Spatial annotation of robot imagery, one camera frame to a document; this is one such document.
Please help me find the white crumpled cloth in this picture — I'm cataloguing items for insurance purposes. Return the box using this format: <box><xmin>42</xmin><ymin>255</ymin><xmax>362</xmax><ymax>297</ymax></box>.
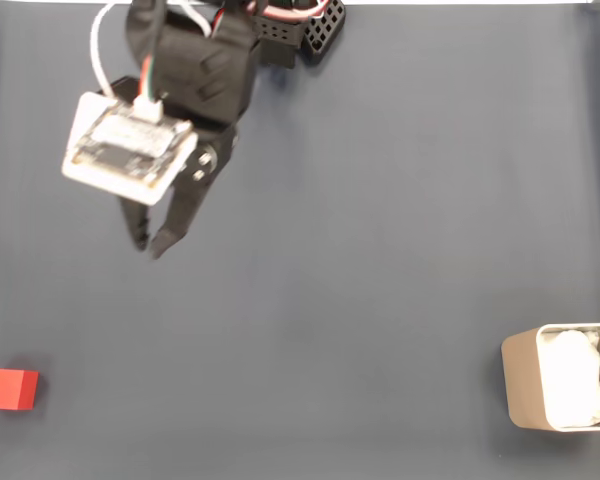
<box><xmin>539</xmin><ymin>328</ymin><xmax>600</xmax><ymax>429</ymax></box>

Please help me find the red cube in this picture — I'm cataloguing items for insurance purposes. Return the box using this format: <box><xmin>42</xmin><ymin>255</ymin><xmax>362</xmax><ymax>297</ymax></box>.
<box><xmin>0</xmin><ymin>367</ymin><xmax>40</xmax><ymax>412</ymax></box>

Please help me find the dark blue-grey mat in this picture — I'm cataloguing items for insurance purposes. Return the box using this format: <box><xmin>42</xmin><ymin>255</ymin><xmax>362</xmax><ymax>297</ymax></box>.
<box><xmin>0</xmin><ymin>3</ymin><xmax>600</xmax><ymax>480</ymax></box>

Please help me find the white camera board mount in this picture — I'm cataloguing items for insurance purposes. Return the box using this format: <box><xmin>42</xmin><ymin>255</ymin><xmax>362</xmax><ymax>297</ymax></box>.
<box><xmin>61</xmin><ymin>91</ymin><xmax>200</xmax><ymax>207</ymax></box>

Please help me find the beige rounded box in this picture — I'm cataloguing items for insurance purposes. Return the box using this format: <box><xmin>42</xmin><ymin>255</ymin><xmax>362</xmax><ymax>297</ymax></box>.
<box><xmin>500</xmin><ymin>322</ymin><xmax>600</xmax><ymax>432</ymax></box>

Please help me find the black camera cable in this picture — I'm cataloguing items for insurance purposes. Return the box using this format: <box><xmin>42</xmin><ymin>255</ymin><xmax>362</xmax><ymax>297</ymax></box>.
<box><xmin>132</xmin><ymin>0</ymin><xmax>169</xmax><ymax>121</ymax></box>

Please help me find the white red servo cable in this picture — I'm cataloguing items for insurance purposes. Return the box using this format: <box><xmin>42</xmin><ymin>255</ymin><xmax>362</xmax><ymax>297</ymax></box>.
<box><xmin>89</xmin><ymin>0</ymin><xmax>216</xmax><ymax>99</ymax></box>

